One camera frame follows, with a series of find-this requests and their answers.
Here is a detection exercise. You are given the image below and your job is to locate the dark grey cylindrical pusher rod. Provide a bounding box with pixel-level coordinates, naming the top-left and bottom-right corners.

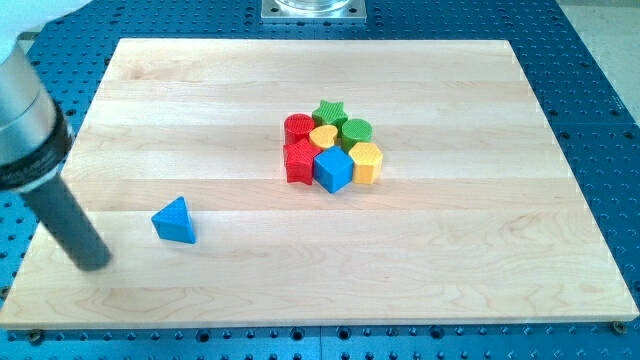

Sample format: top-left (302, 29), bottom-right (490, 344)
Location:
top-left (21, 175), bottom-right (111, 271)

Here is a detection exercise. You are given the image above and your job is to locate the blue triangle block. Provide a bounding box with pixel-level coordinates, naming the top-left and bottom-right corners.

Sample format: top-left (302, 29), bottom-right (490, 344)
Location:
top-left (151, 197), bottom-right (196, 244)

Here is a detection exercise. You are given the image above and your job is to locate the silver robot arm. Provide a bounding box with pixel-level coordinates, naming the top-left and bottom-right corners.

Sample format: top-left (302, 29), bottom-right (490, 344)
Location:
top-left (1, 0), bottom-right (111, 271)

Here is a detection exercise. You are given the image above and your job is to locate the red star block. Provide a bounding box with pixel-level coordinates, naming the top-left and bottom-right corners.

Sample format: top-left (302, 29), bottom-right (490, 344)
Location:
top-left (283, 138), bottom-right (322, 185)

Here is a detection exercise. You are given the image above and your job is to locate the green star block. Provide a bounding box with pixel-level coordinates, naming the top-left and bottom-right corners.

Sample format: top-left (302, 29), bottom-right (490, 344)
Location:
top-left (312, 100), bottom-right (348, 130)

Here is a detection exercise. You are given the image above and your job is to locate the red cylinder block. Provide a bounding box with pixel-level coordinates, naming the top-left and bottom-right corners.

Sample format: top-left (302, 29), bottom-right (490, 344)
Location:
top-left (284, 113), bottom-right (315, 145)

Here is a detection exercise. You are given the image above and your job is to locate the yellow heart block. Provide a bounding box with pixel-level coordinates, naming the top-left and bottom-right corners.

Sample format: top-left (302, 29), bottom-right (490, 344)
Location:
top-left (309, 125), bottom-right (338, 150)

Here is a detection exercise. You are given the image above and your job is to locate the blue cube block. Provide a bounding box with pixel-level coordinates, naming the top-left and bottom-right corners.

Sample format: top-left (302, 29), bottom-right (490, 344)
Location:
top-left (313, 146), bottom-right (354, 193)

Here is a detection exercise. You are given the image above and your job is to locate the green cylinder block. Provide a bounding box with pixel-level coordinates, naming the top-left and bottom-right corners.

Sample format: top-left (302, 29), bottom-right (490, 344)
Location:
top-left (341, 119), bottom-right (373, 152)

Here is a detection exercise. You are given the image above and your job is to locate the yellow hexagon block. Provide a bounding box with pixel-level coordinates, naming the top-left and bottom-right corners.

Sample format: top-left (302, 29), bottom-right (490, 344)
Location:
top-left (349, 142), bottom-right (383, 184)

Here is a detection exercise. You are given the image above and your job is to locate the light wooden board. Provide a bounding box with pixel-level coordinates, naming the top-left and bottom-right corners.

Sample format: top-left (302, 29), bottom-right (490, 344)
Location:
top-left (1, 38), bottom-right (638, 329)

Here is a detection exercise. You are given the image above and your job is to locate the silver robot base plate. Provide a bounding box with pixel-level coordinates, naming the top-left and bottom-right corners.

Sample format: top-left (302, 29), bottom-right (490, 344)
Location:
top-left (260, 0), bottom-right (367, 24)

